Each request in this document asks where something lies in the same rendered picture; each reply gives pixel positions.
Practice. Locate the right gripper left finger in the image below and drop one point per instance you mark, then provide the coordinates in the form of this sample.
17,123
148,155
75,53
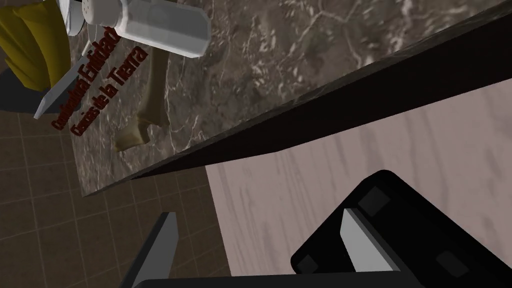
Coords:
160,248

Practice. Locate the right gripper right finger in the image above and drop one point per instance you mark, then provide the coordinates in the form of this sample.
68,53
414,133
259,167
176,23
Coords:
362,246

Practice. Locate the pale wood cupboard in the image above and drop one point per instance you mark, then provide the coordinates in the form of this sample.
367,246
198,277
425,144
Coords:
420,136

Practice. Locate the beige wooden spatula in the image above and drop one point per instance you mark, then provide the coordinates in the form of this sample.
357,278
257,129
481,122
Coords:
154,96

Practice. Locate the book with red lettering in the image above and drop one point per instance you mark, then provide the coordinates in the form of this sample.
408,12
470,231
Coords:
120,76

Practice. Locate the grey knife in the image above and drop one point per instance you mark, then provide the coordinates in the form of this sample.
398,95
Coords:
60,90

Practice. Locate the white salt shaker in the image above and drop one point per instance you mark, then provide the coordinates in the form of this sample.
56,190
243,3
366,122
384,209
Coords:
160,24

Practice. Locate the yellow bananas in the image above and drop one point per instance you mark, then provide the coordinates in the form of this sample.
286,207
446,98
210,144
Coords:
32,44

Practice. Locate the white round container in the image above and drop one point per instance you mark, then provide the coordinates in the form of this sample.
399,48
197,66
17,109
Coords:
72,16

